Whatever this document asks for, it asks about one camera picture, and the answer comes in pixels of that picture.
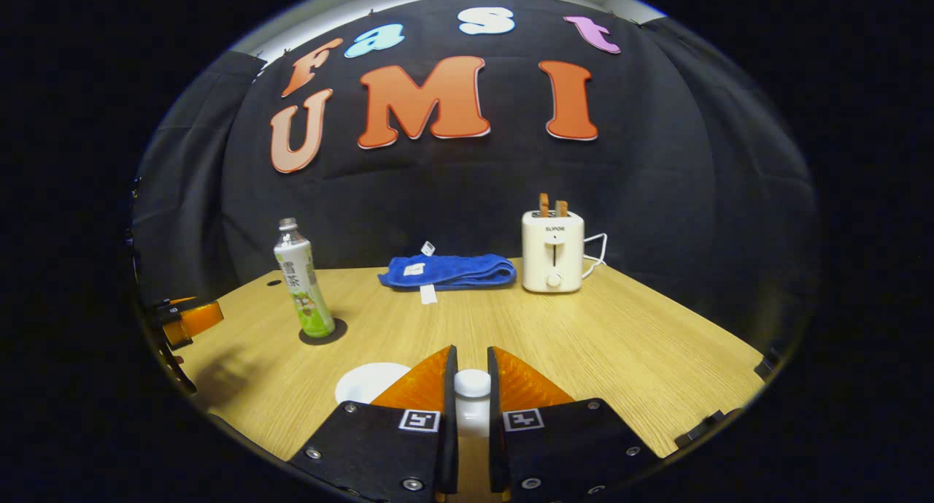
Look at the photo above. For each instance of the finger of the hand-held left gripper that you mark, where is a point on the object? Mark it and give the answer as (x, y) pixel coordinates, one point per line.
(175, 368)
(201, 317)

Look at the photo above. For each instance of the black table edge clamp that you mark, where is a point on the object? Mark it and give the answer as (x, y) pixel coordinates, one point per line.
(704, 430)
(767, 364)

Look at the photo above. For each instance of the black backdrop cloth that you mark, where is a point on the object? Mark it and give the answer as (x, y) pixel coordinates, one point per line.
(657, 182)

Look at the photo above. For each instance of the cream white toaster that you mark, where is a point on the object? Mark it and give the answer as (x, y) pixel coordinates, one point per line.
(552, 258)

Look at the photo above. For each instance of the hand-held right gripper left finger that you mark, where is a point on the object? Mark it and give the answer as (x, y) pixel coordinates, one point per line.
(450, 386)

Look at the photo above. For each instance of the white teacup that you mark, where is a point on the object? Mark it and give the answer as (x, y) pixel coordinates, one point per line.
(368, 382)

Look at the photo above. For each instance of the clear green-label water bottle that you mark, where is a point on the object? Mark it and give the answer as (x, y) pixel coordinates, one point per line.
(303, 284)

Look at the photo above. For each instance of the blue folded towel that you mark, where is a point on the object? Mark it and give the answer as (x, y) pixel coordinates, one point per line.
(452, 271)

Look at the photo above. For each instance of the dark round coaster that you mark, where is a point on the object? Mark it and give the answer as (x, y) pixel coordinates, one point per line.
(337, 333)

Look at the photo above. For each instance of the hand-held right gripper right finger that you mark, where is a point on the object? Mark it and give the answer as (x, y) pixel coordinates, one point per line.
(494, 386)

